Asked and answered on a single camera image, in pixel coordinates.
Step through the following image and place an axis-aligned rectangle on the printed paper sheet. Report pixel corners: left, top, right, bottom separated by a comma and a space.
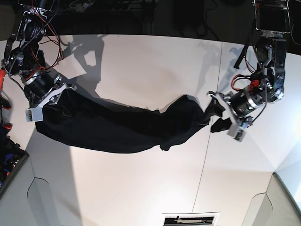
162, 212, 220, 226

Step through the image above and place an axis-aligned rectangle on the grey bin with clutter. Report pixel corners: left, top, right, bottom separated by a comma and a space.
0, 124, 29, 198

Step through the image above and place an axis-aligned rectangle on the grey right table bracket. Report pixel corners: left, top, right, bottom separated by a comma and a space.
242, 173, 301, 226

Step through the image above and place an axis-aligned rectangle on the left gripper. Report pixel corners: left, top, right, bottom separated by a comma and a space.
207, 90, 255, 133

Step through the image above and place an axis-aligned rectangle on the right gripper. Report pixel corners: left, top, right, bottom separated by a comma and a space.
29, 82, 77, 109

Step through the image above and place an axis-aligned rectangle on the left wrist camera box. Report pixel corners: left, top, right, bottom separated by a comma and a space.
227, 124, 246, 142

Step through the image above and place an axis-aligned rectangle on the black t-shirt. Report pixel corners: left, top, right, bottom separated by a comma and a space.
35, 89, 224, 153

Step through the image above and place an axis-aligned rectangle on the red orange hand tool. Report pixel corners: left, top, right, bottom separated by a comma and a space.
0, 67, 12, 129

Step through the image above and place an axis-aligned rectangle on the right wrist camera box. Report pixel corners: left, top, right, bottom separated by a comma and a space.
25, 106, 43, 122

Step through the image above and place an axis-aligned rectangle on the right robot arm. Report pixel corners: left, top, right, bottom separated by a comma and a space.
0, 0, 75, 109

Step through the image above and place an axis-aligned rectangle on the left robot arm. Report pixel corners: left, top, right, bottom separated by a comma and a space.
205, 0, 291, 139

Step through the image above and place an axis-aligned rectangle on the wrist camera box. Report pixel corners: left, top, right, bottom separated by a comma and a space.
227, 124, 246, 142
25, 106, 43, 122

